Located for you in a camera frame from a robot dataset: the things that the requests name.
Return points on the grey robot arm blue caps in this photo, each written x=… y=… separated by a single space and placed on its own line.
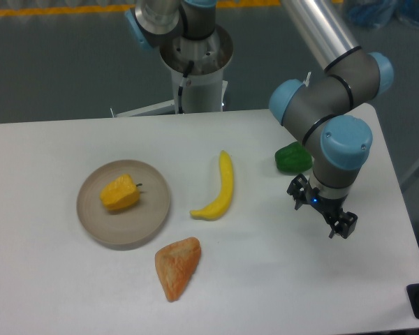
x=317 y=115

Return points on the green bell pepper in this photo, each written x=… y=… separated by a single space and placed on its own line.
x=293 y=159

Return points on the yellow bell pepper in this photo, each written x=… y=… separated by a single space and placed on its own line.
x=120 y=193

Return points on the orange triangular bread pastry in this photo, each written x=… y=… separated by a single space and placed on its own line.
x=175 y=265

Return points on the blue plastic bags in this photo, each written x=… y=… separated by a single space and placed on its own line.
x=376 y=14

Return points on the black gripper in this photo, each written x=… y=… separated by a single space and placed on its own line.
x=341 y=223

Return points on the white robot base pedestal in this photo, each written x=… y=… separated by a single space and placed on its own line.
x=196 y=71

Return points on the beige round plate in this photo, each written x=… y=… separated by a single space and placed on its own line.
x=134 y=226

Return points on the yellow banana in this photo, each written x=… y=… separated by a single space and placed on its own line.
x=220 y=205

